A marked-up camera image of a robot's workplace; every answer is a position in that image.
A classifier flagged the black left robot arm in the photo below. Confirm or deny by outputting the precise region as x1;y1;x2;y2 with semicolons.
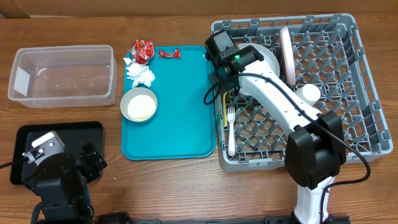
22;131;107;223

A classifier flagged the white crumpled napkin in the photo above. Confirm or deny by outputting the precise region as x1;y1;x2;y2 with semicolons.
123;57;155;88

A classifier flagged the teal plastic tray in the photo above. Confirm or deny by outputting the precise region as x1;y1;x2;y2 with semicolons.
121;45;216;161

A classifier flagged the clear plastic bin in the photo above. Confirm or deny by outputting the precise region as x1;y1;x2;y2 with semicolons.
7;45;118;108

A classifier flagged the white round plate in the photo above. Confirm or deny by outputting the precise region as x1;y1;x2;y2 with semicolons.
238;43;280;100

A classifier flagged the black tray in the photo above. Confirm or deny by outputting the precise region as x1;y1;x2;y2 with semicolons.
9;121;104;185

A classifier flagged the small red sauce packet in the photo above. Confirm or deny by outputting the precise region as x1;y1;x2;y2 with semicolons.
158;48;181;59

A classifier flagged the pink round plate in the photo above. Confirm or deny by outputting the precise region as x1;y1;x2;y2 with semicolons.
279;26;296;85

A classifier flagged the grey dishwasher rack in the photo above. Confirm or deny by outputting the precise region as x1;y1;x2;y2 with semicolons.
211;14;393;172

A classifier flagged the white plastic fork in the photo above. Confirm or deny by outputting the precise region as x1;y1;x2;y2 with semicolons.
227;106;236;157

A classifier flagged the red crumpled snack wrapper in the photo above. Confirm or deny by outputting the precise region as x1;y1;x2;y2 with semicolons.
129;40;155;65

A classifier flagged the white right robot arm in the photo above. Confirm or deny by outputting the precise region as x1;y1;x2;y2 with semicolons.
205;45;346;223

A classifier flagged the grey bowl of rice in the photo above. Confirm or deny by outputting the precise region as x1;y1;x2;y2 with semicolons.
120;87;157;123

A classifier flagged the yellow plastic spoon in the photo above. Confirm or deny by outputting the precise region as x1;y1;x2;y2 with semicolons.
222;92;228;128

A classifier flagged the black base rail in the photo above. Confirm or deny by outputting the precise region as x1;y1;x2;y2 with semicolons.
93;212;352;224

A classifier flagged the white plastic cup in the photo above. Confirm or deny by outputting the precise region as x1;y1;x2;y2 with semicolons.
295;84;321;106

